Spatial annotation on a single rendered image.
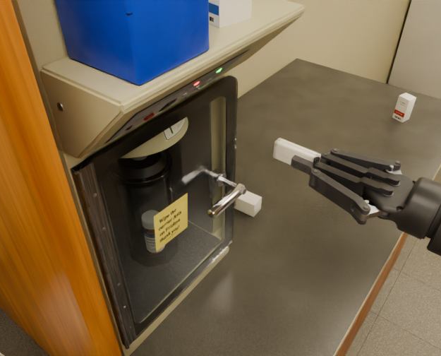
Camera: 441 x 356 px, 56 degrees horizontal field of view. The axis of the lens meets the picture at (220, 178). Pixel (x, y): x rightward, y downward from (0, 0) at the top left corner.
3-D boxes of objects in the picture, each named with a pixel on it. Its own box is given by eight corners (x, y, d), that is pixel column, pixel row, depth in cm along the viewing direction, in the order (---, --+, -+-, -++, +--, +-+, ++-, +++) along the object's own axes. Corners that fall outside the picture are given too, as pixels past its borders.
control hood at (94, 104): (61, 153, 45) (34, 67, 39) (233, 56, 65) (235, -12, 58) (135, 196, 40) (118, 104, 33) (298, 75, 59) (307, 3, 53)
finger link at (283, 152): (315, 172, 60) (313, 175, 60) (274, 155, 64) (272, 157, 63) (319, 156, 58) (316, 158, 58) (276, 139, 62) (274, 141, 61)
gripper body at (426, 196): (458, 174, 52) (386, 148, 56) (439, 212, 47) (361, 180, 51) (437, 217, 57) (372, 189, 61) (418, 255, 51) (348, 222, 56)
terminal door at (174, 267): (125, 343, 72) (74, 164, 47) (230, 240, 91) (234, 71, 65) (129, 346, 72) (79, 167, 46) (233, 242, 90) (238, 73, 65)
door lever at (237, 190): (190, 209, 70) (190, 198, 68) (224, 181, 76) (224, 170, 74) (215, 223, 68) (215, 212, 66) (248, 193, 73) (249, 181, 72)
